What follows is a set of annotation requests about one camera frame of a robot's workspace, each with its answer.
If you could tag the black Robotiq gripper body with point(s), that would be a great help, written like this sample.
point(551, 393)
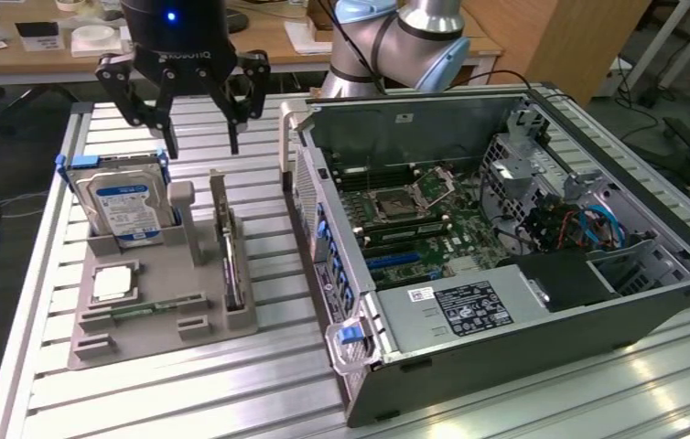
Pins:
point(178, 36)

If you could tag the graphics card with black fan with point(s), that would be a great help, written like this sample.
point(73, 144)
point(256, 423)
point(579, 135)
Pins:
point(230, 274)

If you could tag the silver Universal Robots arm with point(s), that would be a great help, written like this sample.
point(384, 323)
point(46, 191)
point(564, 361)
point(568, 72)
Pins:
point(368, 46)

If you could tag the white labelled box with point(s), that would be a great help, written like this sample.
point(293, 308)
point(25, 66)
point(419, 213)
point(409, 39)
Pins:
point(124, 36)

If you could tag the black round lamp base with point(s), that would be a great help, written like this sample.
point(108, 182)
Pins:
point(238, 23)

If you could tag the white box with round bowl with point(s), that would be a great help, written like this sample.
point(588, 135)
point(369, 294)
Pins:
point(93, 46)

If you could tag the white paper stack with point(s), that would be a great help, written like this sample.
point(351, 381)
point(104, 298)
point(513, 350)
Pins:
point(304, 39)

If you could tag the brown cardboard box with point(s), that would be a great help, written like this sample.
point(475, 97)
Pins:
point(321, 34)

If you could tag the black chair base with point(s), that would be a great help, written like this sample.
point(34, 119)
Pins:
point(20, 103)

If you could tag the black and white box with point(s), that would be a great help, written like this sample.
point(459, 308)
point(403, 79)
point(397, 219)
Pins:
point(38, 29)

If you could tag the white tape roll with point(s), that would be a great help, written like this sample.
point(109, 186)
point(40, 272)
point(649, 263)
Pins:
point(69, 4)

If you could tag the hard disk with blue caddy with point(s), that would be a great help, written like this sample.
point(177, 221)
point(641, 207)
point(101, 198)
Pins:
point(124, 206)

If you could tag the blue slot retention clip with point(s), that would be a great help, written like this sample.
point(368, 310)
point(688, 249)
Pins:
point(339, 270)
point(321, 226)
point(333, 251)
point(344, 289)

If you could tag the CPU socket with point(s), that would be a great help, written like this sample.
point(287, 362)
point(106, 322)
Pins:
point(392, 203)

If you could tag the metal socket cover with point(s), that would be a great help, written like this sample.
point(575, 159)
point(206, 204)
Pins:
point(435, 183)

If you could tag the green RAM stick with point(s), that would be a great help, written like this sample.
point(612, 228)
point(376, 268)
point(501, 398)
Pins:
point(405, 230)
point(142, 310)

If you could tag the silver CPU chip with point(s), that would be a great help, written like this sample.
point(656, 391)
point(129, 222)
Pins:
point(113, 283)

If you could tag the blue expansion slot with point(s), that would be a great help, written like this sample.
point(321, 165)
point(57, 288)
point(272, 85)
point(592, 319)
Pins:
point(392, 260)

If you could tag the green motherboard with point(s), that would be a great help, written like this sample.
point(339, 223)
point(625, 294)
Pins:
point(460, 228)

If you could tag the perforated metal disk bay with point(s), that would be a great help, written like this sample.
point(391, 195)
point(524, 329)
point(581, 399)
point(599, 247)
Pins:
point(520, 155)

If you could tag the grey plastic parts rack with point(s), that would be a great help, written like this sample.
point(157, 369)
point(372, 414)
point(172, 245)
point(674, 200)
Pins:
point(154, 329)

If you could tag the wooden cabinet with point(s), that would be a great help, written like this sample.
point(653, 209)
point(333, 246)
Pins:
point(576, 46)

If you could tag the blue case latch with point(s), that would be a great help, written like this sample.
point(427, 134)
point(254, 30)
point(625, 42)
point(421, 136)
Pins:
point(349, 335)

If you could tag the grey power supply with labels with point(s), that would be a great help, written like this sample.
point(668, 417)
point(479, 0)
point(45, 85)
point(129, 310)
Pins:
point(417, 320)

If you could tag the black plastic shroud box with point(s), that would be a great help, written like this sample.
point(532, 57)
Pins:
point(564, 279)

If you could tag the open dark grey PC case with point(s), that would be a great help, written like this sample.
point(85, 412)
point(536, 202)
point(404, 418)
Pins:
point(503, 366)

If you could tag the wooden desk with white frame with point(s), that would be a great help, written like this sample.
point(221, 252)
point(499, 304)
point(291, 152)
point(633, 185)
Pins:
point(26, 61)

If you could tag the white desk frame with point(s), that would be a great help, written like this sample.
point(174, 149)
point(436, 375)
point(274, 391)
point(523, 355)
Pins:
point(672, 46)

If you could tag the grey metal bay bracket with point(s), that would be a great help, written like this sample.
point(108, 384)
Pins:
point(655, 256)

